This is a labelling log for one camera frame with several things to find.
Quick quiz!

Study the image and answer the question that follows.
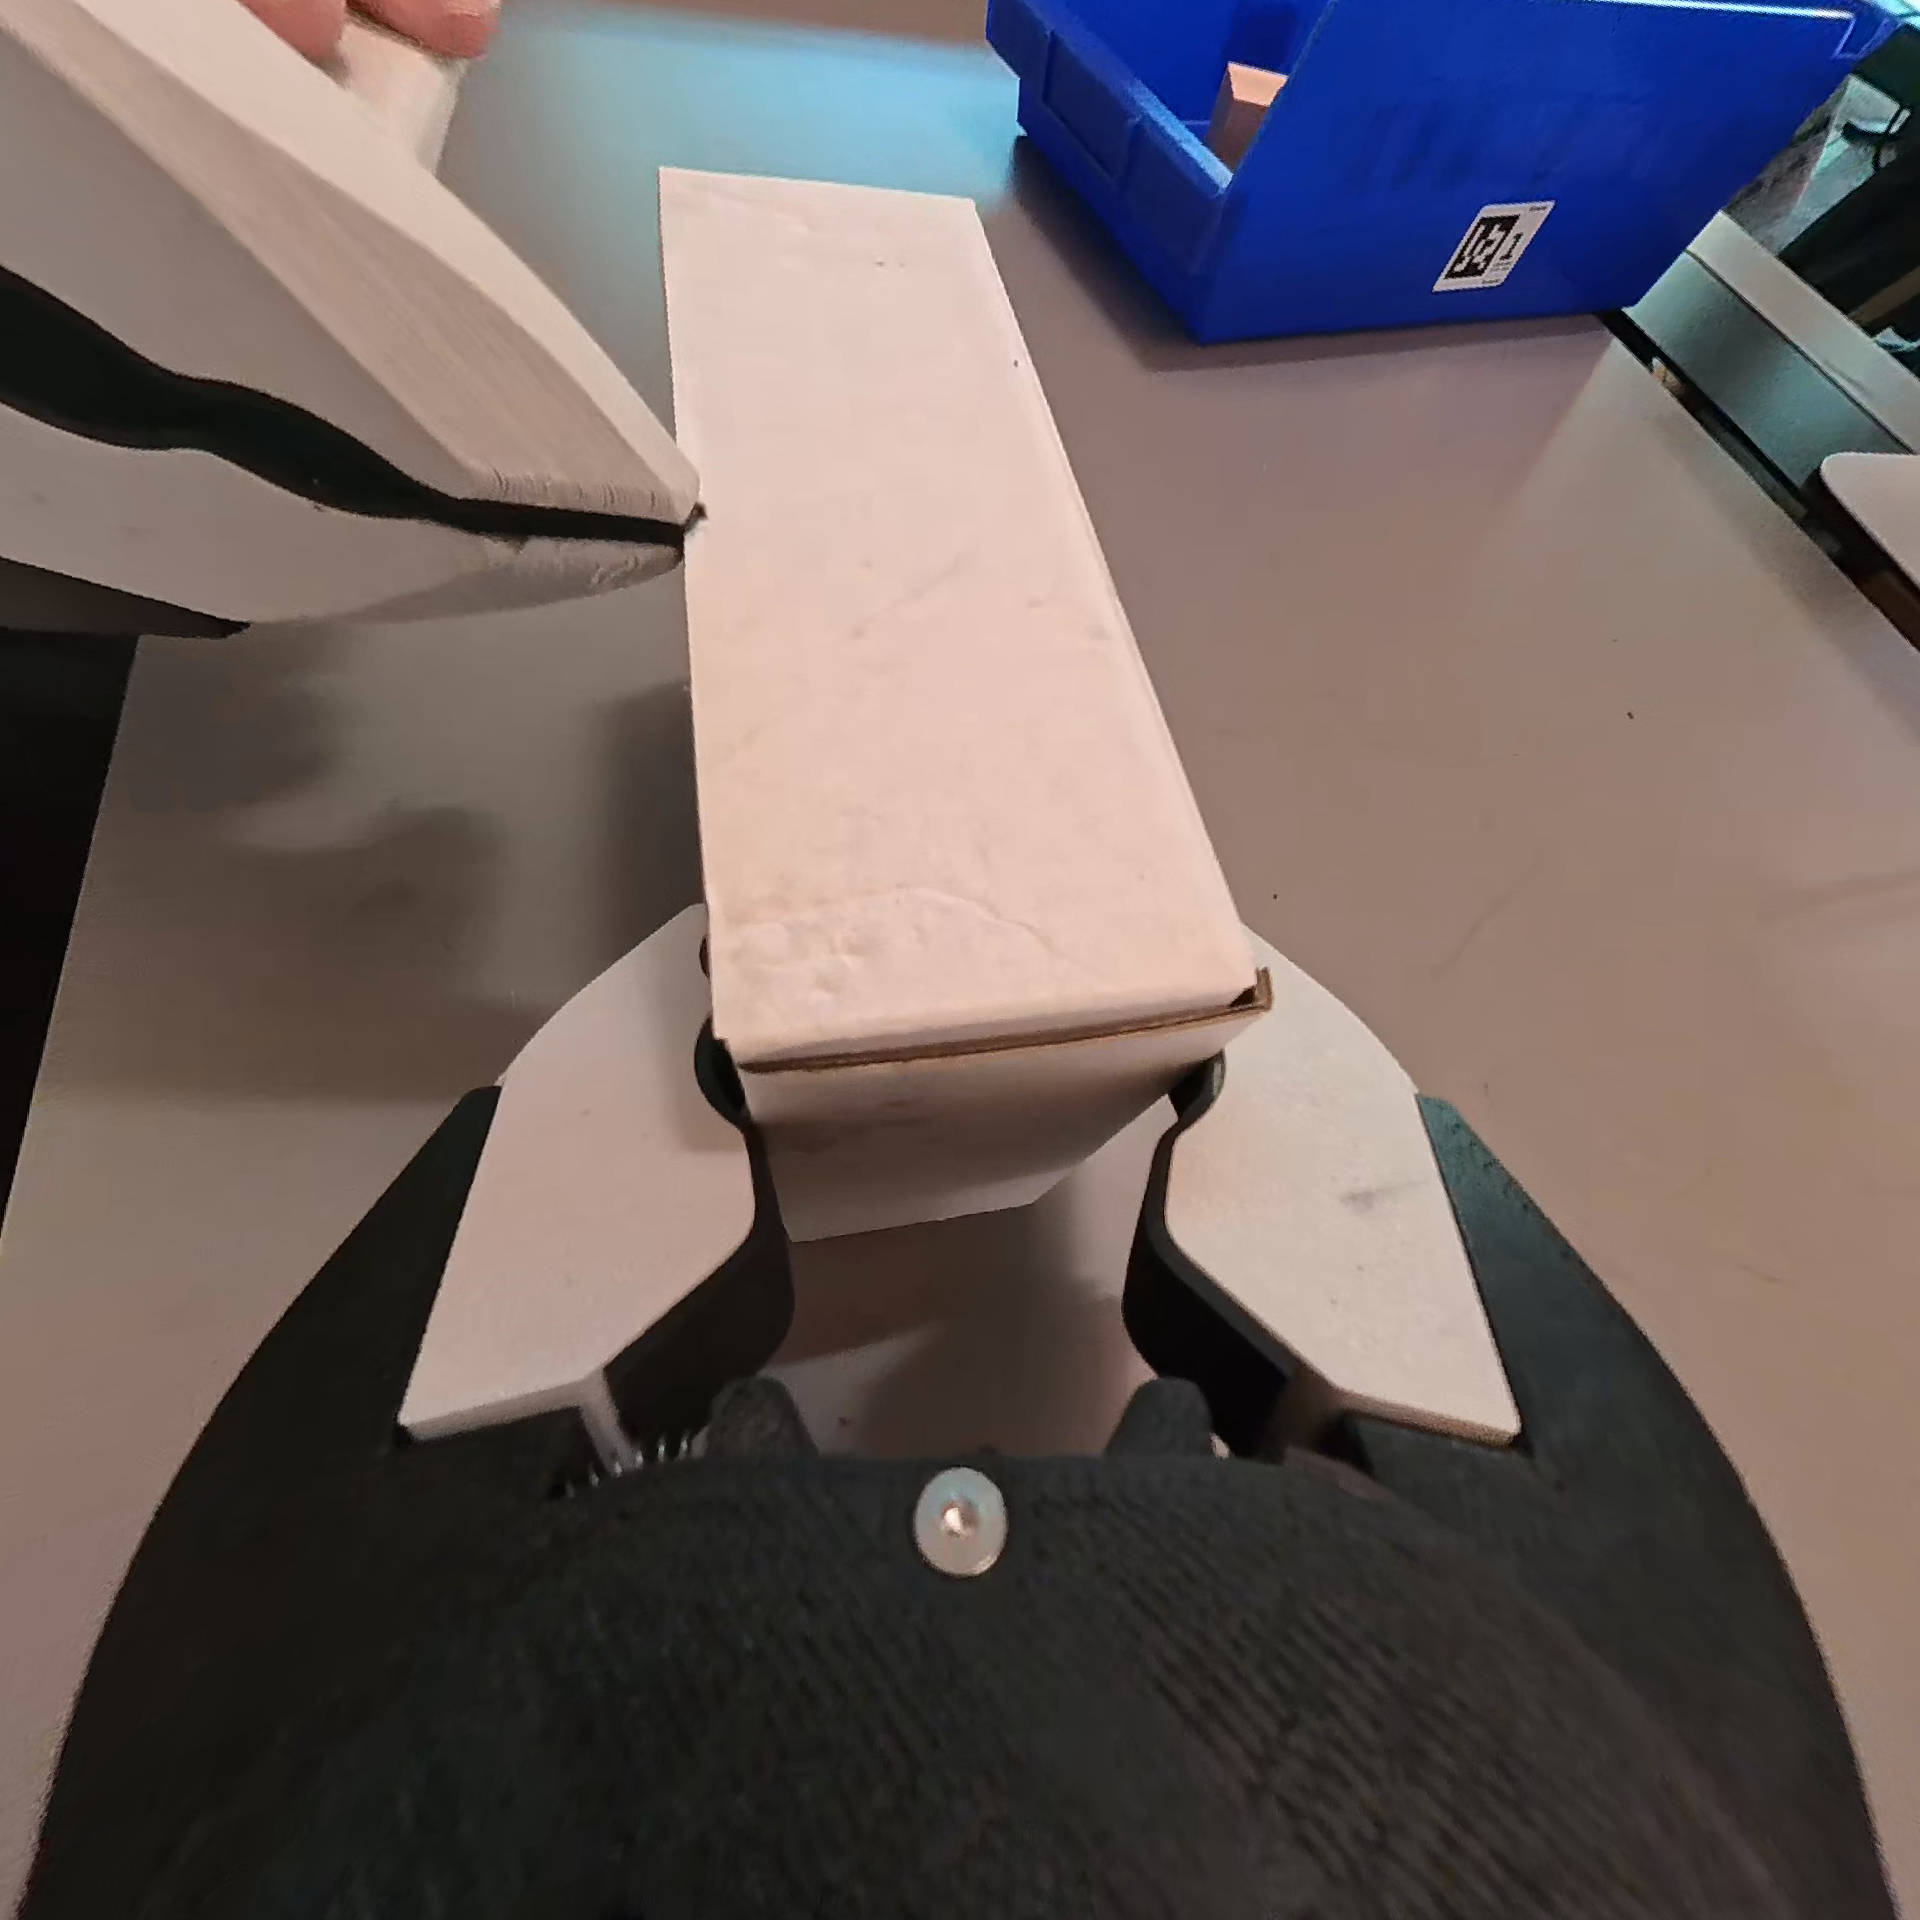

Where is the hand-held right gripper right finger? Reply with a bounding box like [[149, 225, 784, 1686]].
[[1122, 930, 1521, 1452]]

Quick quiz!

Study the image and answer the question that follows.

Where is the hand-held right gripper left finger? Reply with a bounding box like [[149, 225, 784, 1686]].
[[398, 902, 794, 1444]]

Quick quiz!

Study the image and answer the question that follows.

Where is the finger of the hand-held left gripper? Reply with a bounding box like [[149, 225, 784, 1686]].
[[0, 0, 705, 528], [0, 404, 692, 640]]

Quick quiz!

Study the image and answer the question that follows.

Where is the white cardboard box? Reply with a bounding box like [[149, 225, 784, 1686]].
[[661, 164, 1273, 1243]]

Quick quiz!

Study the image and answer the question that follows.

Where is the blue plastic bin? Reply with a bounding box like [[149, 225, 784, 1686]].
[[985, 0, 1907, 346]]

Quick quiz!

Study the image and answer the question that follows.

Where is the person's left hand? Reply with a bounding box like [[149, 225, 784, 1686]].
[[246, 0, 505, 64]]

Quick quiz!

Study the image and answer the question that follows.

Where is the wooden cube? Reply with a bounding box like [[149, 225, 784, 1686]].
[[1212, 64, 1290, 164]]

